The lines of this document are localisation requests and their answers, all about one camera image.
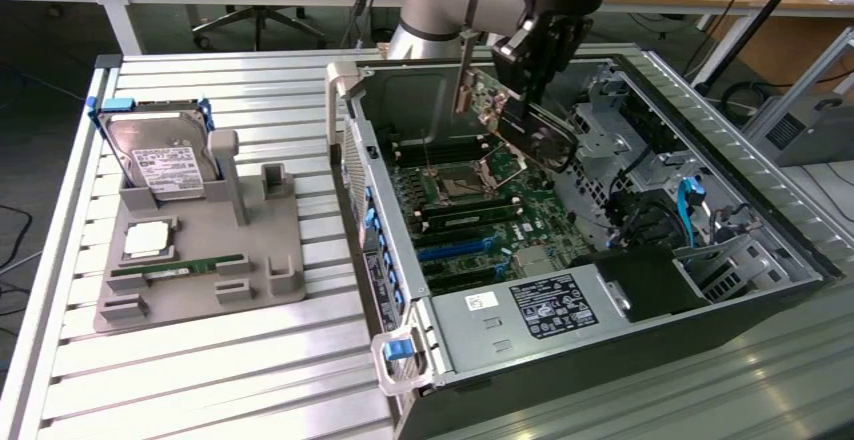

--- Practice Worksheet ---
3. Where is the graphics card with metal bracket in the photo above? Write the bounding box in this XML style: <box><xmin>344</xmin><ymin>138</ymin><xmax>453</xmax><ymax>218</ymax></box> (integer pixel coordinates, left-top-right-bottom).
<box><xmin>451</xmin><ymin>29</ymin><xmax>579</xmax><ymax>174</ymax></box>

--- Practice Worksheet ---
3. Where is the black stand pole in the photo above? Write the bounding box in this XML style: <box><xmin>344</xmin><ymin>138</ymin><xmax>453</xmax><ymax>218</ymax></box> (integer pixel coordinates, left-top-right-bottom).
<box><xmin>690</xmin><ymin>0</ymin><xmax>820</xmax><ymax>92</ymax></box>

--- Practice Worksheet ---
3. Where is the metal disk bay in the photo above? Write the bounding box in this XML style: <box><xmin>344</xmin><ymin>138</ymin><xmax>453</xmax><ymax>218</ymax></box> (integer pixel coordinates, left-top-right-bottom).
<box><xmin>559</xmin><ymin>99</ymin><xmax>676</xmax><ymax>221</ymax></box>

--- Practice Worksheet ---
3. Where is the metal socket cover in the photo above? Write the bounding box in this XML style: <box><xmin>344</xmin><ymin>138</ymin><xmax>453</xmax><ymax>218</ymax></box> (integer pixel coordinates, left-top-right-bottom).
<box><xmin>476</xmin><ymin>142</ymin><xmax>536</xmax><ymax>187</ymax></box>

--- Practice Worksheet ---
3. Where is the CPU socket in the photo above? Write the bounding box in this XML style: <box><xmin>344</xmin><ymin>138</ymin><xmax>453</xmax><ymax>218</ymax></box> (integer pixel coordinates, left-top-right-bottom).
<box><xmin>429</xmin><ymin>162</ymin><xmax>500</xmax><ymax>207</ymax></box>

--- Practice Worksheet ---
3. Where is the green motherboard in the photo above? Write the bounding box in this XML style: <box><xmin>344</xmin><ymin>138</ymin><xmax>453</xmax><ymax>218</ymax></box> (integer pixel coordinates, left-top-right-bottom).
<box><xmin>389</xmin><ymin>142</ymin><xmax>601</xmax><ymax>297</ymax></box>

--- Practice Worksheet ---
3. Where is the black office chair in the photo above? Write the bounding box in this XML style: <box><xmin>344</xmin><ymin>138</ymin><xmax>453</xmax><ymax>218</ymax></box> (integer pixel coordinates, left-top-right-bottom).
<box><xmin>189</xmin><ymin>3</ymin><xmax>329</xmax><ymax>52</ymax></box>

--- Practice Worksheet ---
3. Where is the black RAM stick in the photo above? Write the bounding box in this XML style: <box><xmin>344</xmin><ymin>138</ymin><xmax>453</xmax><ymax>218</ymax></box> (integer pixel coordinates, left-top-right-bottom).
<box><xmin>417</xmin><ymin>203</ymin><xmax>520</xmax><ymax>234</ymax></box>

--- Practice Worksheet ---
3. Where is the silver chipset heatsink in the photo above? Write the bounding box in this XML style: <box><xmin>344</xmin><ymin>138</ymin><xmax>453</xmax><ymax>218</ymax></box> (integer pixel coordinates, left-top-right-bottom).
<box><xmin>511</xmin><ymin>246</ymin><xmax>556</xmax><ymax>277</ymax></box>

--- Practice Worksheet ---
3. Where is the blue expansion slot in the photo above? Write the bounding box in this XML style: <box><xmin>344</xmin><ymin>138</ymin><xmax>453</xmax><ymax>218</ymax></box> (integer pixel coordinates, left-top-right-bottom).
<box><xmin>413</xmin><ymin>238</ymin><xmax>491</xmax><ymax>263</ymax></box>

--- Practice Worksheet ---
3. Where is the black plastic shroud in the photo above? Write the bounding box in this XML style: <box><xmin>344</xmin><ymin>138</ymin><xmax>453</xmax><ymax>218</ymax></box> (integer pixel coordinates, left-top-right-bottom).
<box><xmin>565</xmin><ymin>247</ymin><xmax>712</xmax><ymax>324</ymax></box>

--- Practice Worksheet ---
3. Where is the hard disk in blue caddy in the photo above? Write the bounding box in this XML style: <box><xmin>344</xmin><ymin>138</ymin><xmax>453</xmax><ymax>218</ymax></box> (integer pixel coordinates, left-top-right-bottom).
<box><xmin>84</xmin><ymin>94</ymin><xmax>225</xmax><ymax>205</ymax></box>

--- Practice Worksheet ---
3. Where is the grey power supply unit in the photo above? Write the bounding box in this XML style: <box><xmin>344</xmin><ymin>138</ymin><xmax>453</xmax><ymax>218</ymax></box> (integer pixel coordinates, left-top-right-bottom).
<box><xmin>425</xmin><ymin>263</ymin><xmax>635</xmax><ymax>377</ymax></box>

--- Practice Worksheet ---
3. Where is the grey parts rack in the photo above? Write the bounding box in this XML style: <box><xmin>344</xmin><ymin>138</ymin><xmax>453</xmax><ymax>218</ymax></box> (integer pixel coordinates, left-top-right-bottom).
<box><xmin>92</xmin><ymin>128</ymin><xmax>309</xmax><ymax>334</ymax></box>

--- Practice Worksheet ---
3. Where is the open black PC case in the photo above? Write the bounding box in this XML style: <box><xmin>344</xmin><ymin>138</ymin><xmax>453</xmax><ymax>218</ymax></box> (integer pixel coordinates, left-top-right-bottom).
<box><xmin>324</xmin><ymin>52</ymin><xmax>847</xmax><ymax>440</ymax></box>

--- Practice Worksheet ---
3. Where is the green RAM stick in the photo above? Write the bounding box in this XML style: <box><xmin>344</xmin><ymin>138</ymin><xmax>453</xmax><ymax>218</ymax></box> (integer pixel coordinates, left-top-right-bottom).
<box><xmin>110</xmin><ymin>253</ymin><xmax>243</xmax><ymax>280</ymax></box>

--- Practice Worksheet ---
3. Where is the silver CPU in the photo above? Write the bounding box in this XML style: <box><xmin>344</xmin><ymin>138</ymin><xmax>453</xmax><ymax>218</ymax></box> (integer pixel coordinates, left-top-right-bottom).
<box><xmin>122</xmin><ymin>221</ymin><xmax>174</xmax><ymax>261</ymax></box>

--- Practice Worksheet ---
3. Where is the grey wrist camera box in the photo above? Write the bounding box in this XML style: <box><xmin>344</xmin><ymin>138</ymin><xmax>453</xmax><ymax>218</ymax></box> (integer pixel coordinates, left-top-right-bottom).
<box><xmin>491</xmin><ymin>17</ymin><xmax>539</xmax><ymax>61</ymax></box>

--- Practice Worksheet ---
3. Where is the black coiled cable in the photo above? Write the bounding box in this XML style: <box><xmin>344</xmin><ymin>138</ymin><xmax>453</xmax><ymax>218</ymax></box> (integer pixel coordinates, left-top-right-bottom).
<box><xmin>723</xmin><ymin>82</ymin><xmax>776</xmax><ymax>112</ymax></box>

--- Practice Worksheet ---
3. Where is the grey case handle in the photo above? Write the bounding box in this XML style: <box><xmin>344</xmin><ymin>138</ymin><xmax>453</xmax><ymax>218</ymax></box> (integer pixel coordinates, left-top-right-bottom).
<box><xmin>324</xmin><ymin>61</ymin><xmax>369</xmax><ymax>161</ymax></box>

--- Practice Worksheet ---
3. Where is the blue wire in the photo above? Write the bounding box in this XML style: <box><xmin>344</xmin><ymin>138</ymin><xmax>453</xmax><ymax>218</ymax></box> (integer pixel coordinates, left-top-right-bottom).
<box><xmin>674</xmin><ymin>176</ymin><xmax>707</xmax><ymax>251</ymax></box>

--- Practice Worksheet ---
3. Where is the black cable bundle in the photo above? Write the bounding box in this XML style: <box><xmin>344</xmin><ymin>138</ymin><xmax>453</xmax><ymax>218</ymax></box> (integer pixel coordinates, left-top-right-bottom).
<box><xmin>603</xmin><ymin>192</ymin><xmax>690</xmax><ymax>252</ymax></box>

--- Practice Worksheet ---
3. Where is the grey slotted metal bracket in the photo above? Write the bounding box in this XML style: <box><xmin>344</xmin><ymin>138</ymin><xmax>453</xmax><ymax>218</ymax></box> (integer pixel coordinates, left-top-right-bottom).
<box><xmin>671</xmin><ymin>233</ymin><xmax>783</xmax><ymax>305</ymax></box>

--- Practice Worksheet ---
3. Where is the grey handle with blue latch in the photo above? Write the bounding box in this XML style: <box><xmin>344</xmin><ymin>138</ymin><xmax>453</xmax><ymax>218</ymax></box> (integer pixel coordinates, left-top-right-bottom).
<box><xmin>368</xmin><ymin>326</ymin><xmax>432</xmax><ymax>397</ymax></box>

